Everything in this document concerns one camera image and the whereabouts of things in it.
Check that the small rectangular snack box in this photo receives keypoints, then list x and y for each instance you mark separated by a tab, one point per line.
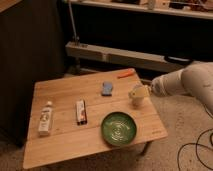
81	115

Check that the white tube bottle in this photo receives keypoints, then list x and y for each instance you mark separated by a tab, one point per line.
46	119

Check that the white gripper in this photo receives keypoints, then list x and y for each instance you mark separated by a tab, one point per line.
156	87

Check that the metal shelf beam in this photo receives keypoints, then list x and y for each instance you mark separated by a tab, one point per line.
120	56

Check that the blue sponge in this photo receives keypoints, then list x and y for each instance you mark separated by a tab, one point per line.
107	89

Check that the green ceramic bowl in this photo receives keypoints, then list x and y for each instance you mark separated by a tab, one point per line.
118	129

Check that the wooden folding table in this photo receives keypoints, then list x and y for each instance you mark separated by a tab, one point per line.
68	140

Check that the metal stand pole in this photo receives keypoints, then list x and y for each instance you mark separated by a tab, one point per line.
75	39

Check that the upper wooden shelf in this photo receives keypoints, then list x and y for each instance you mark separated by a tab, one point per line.
150	7

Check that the orange marker pen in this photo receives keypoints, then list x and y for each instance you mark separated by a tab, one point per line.
127	73

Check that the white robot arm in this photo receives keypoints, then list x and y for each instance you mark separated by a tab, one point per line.
195	79

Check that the white ceramic cup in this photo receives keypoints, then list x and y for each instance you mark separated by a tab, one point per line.
137	101

